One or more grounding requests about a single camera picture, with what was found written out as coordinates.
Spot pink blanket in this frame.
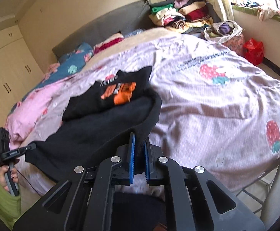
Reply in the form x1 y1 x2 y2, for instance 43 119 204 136
4 75 74 150

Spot left hand painted nails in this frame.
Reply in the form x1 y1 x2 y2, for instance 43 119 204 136
0 165 18 192

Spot pink strawberry print duvet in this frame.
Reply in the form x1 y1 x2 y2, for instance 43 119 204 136
25 33 280 191

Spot black sweater orange cuffs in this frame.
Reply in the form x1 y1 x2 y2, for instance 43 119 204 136
25 66 161 182

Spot right stack folded clothes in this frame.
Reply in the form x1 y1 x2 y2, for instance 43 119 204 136
168 0 221 34

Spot grey quilted headboard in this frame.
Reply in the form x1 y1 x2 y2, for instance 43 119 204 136
52 0 154 59

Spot left stack folded clothes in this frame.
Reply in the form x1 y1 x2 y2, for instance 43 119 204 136
149 0 185 27

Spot beige blanket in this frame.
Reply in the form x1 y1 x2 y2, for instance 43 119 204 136
80 27 174 74

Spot green sleeve forearm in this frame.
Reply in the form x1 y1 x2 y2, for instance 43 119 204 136
0 184 22 230

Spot teal floral leaf quilt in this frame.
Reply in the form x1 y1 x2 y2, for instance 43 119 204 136
21 42 94 102

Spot cream wardrobe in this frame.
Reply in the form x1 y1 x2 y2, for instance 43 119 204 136
0 25 43 127

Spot bag with purple cloth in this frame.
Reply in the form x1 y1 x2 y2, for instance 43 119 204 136
204 20 245 56

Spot red and cream pillow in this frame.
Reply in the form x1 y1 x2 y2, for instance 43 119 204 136
94 33 124 54

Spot clothes on window sill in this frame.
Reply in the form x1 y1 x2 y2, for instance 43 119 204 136
230 0 280 23

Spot stack folded clothes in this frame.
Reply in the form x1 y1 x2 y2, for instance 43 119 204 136
168 0 221 34
149 0 185 27

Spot red plastic bag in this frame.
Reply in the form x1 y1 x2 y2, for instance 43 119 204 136
243 38 264 66

